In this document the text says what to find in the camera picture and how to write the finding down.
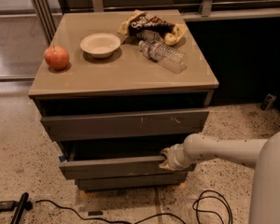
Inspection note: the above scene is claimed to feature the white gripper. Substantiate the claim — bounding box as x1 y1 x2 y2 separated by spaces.
159 144 194 171

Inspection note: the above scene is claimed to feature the grey drawer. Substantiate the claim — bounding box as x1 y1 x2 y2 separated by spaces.
41 109 208 141
76 172 188 191
58 145 197 181

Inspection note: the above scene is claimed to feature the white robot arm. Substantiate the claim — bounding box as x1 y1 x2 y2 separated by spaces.
160 132 280 224

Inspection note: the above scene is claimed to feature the grey drawer cabinet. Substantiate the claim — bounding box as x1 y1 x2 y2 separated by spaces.
28 9 219 192

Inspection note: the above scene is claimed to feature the grey bottom drawer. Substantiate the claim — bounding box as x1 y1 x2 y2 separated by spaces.
76 172 188 191

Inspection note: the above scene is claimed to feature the grey top drawer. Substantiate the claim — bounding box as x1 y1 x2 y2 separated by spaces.
41 109 208 141

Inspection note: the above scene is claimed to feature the small black floor block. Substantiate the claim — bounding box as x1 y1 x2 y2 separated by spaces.
88 211 104 217

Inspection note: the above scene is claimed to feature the clear plastic water bottle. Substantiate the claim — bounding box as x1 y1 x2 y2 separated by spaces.
138 40 188 74

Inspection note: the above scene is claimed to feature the white paper bowl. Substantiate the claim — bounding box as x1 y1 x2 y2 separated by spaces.
80 33 120 59

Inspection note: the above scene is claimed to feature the brown chip bag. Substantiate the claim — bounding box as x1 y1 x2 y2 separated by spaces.
118 10 187 46

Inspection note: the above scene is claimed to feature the red apple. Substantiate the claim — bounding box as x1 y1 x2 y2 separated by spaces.
44 45 69 70

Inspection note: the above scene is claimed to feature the black bar tool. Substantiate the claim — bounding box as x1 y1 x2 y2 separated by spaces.
10 192 33 224

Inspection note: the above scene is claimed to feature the metal railing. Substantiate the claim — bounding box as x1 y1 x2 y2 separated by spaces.
32 0 280 40

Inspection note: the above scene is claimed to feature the black power adapter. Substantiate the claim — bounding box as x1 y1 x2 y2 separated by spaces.
0 201 17 212

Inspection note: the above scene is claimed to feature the black coiled cable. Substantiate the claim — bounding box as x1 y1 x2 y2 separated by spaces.
191 189 234 224

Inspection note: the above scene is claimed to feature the dark wall device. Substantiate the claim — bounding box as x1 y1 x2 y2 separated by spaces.
260 93 276 111

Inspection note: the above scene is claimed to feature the black floor cable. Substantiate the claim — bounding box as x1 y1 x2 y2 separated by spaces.
35 199 187 224

